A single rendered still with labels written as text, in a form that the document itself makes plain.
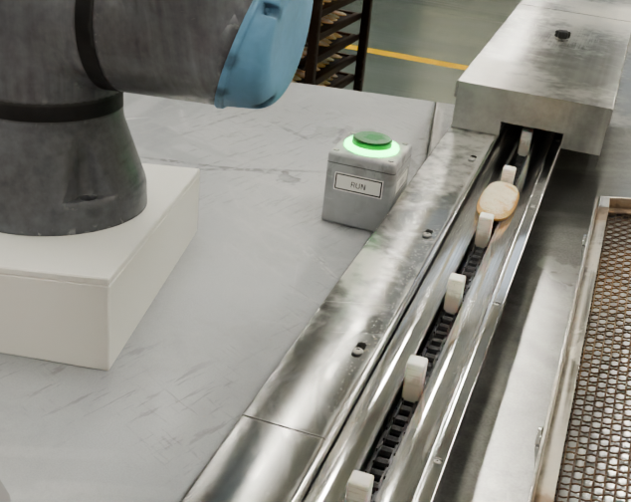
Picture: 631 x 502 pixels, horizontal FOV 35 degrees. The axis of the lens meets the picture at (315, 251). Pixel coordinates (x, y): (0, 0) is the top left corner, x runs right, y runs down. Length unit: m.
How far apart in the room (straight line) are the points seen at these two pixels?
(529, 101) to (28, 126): 0.61
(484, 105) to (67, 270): 0.61
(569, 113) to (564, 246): 0.20
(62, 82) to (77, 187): 0.08
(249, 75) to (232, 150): 0.49
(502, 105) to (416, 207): 0.26
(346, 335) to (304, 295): 0.14
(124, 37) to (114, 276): 0.17
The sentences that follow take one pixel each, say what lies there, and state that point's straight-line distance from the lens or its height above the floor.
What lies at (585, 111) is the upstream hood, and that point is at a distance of 1.18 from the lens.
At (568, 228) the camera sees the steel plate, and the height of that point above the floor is 0.82.
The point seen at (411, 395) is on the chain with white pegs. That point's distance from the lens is 0.71.
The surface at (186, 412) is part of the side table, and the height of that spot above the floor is 0.82.
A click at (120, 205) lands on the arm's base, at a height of 0.91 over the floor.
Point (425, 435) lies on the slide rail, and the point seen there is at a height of 0.85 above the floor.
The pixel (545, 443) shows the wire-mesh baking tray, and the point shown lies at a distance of 0.61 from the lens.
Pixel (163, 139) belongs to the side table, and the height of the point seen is 0.82.
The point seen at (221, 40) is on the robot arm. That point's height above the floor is 1.06.
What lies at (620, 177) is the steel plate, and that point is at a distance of 1.26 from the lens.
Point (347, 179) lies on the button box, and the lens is 0.98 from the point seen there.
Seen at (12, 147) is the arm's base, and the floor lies 0.95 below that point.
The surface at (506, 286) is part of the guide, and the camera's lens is 0.84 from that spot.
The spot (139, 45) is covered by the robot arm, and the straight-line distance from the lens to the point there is 0.72.
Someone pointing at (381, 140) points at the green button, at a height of 0.91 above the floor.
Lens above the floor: 1.24
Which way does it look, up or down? 26 degrees down
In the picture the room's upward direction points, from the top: 6 degrees clockwise
